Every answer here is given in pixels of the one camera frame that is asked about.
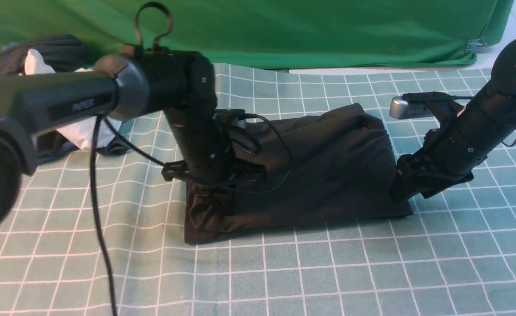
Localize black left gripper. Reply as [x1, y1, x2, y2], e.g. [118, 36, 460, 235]
[161, 108, 267, 189]

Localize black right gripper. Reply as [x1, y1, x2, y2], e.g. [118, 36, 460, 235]
[389, 87, 516, 204]

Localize dark gray long-sleeved shirt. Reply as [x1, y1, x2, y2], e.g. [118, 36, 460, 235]
[184, 104, 414, 244]

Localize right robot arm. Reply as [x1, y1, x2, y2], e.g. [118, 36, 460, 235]
[390, 40, 516, 203]

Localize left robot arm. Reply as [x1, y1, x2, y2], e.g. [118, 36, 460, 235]
[0, 48, 266, 223]

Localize green checkered table mat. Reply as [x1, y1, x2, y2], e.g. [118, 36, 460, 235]
[0, 64, 516, 316]

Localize white crumpled garment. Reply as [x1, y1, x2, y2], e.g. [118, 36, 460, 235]
[24, 49, 129, 155]

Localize green backdrop cloth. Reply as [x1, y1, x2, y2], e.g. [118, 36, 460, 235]
[0, 0, 513, 69]

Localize metal binder clip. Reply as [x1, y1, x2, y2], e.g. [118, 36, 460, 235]
[465, 37, 489, 54]

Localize blue crumpled garment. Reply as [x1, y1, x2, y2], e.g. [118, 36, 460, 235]
[0, 42, 131, 165]

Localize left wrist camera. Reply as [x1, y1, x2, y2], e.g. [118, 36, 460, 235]
[213, 109, 246, 129]

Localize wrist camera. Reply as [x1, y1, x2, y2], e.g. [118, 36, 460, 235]
[390, 92, 464, 123]
[213, 109, 246, 129]

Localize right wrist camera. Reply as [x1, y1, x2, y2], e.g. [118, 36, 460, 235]
[390, 92, 464, 123]

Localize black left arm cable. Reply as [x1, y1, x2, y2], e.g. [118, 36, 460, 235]
[89, 2, 293, 316]

